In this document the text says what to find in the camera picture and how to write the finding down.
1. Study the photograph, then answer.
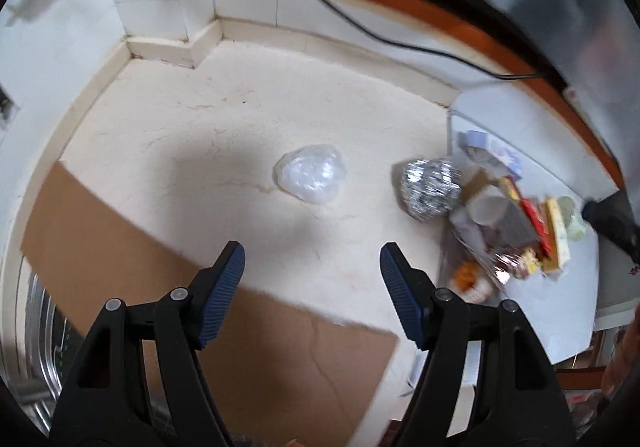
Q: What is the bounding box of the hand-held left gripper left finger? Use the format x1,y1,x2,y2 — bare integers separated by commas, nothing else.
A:
48,241,246,447

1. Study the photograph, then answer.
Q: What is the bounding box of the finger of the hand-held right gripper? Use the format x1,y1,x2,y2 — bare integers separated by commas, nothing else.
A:
580,188,640,265

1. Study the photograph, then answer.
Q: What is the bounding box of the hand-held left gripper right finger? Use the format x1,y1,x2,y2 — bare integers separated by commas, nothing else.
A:
380,242,581,447

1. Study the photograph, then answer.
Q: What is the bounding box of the aluminium foil ball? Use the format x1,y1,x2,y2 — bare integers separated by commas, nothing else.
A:
399,155,463,222

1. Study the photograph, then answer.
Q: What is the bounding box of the clear plastic bag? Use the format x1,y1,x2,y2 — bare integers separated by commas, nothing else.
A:
272,143,348,204

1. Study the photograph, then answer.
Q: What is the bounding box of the pale green plastic bottle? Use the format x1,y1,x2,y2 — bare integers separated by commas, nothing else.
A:
557,196,590,243

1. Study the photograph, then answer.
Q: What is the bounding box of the yellow snack packet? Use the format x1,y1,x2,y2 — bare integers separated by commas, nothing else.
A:
540,197,573,275

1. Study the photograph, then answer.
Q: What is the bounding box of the orange snack packet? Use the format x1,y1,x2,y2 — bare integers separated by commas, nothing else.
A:
450,259,496,305

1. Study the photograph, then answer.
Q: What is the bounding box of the red snack packet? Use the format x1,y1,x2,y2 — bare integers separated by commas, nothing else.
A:
500,177,553,260

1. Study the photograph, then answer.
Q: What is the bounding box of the shiny foil wrapper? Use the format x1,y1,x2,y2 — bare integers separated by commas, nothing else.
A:
480,247,543,285

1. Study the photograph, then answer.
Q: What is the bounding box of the white board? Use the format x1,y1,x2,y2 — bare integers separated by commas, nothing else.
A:
440,92,621,388

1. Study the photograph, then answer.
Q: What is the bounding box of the white paper cup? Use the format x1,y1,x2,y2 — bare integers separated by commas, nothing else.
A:
465,192,511,228

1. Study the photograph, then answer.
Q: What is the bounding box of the brown cardboard sheet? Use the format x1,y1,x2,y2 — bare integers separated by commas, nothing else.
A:
20,162,401,447

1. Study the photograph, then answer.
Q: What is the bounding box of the white and blue carton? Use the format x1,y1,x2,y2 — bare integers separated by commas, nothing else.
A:
457,129,525,178

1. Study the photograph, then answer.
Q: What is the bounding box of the metal wire rack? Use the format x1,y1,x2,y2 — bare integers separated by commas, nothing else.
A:
10,267,88,428

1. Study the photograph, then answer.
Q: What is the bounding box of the black cable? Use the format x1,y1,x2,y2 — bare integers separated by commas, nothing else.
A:
247,0,556,80

